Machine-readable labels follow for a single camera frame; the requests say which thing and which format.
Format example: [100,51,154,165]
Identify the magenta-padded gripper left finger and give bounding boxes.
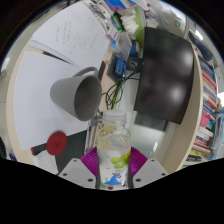
[58,147,100,190]

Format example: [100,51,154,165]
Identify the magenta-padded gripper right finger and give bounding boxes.
[127,147,169,190]

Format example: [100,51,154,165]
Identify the clear plastic water bottle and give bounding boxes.
[94,109,133,191]

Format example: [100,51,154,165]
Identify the black desk mat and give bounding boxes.
[30,128,89,174]

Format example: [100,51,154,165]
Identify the small white paper sheet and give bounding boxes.
[33,151,59,174]

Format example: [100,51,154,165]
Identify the grey metal laptop stand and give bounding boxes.
[87,113,104,149]

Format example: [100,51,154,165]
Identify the grey ribbed mug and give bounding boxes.
[49,66,103,122]

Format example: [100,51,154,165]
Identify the shelf unit with books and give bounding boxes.
[161,19,224,174]

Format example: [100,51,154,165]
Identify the large blank white paper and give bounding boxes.
[12,49,101,152]

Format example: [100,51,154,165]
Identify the black computer monitor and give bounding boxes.
[126,26,195,125]

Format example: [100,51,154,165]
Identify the blue circuit board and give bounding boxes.
[113,56,128,78]

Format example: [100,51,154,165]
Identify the clear plastic box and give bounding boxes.
[111,31,134,63]

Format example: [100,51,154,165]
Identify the white paper with handwriting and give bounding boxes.
[31,1,111,66]

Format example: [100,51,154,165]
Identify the ceiling lights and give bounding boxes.
[194,29,205,42]

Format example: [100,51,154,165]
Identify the white tissue packs bundle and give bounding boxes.
[118,9,141,36]

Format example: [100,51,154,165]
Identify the blue tissue box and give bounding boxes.
[104,0,128,11]

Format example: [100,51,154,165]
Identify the black cables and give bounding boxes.
[99,69,143,111]

